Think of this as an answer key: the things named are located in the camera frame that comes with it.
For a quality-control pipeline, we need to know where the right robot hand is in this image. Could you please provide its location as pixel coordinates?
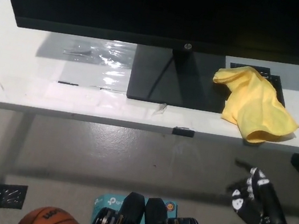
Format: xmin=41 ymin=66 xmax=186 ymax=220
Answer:
xmin=221 ymin=161 xmax=299 ymax=224

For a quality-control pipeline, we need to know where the yellow microfiber cloth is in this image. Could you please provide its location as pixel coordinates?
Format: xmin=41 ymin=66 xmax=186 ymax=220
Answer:
xmin=203 ymin=60 xmax=299 ymax=151

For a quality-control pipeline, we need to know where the black HP monitor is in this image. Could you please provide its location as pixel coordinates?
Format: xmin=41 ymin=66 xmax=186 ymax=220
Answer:
xmin=0 ymin=0 xmax=299 ymax=129

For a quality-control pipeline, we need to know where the orange basketball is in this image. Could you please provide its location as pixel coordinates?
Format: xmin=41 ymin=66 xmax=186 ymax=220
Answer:
xmin=16 ymin=201 xmax=89 ymax=224

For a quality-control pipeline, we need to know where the thin black tape strip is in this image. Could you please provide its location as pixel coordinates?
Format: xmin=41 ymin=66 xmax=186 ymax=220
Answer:
xmin=57 ymin=79 xmax=80 ymax=87

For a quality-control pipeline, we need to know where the teal tp-link box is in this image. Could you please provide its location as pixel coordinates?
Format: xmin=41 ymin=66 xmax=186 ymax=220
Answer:
xmin=90 ymin=186 xmax=181 ymax=224

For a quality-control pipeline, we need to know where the clear tape scrap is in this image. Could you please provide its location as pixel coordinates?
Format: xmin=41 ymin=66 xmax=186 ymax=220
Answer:
xmin=152 ymin=101 xmax=169 ymax=118

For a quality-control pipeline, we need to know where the clear plastic film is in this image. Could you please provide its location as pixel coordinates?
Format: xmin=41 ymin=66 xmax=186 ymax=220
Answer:
xmin=31 ymin=27 xmax=138 ymax=95

